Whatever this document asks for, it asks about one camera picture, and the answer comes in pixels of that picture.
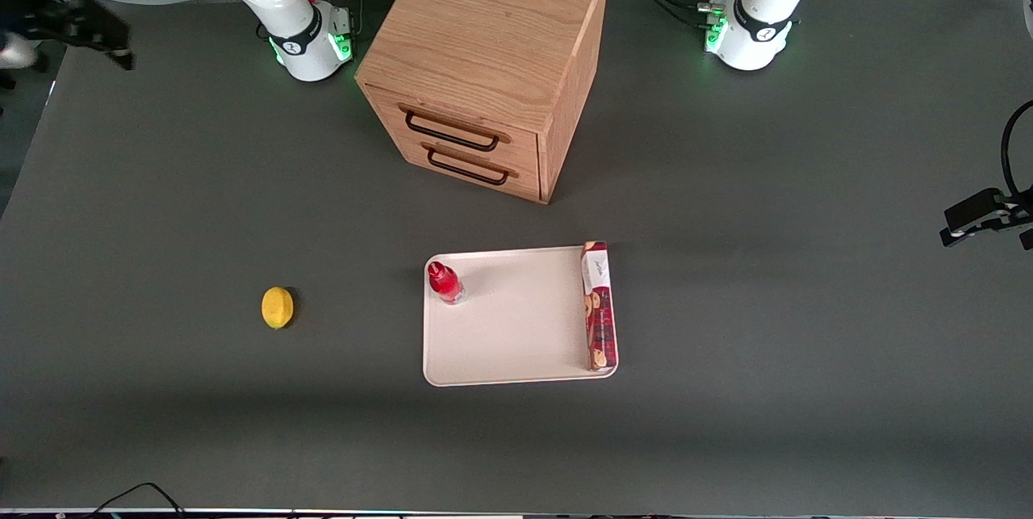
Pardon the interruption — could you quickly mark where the white rectangular tray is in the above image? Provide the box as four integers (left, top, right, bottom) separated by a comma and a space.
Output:
422, 245, 620, 387

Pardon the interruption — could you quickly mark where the black drawer handle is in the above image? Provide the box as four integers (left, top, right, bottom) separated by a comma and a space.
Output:
425, 148, 512, 186
404, 110, 500, 153

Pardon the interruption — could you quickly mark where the black floor cable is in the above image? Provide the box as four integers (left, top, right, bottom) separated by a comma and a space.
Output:
79, 482, 188, 519

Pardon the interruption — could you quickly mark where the wooden drawer cabinet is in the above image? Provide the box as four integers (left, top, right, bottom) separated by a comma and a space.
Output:
355, 0, 610, 206

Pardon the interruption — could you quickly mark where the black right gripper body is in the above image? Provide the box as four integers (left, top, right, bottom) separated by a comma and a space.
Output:
31, 0, 128, 53

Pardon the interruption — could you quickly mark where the yellow lemon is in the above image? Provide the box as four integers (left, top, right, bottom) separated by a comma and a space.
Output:
261, 286, 296, 330

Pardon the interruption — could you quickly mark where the red cookie box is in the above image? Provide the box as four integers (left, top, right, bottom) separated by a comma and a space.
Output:
580, 241, 619, 373

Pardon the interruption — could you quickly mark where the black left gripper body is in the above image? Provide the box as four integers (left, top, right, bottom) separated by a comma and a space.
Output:
1001, 186, 1033, 252

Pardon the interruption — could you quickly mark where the black cable loop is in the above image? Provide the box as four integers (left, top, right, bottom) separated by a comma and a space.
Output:
1001, 99, 1033, 199

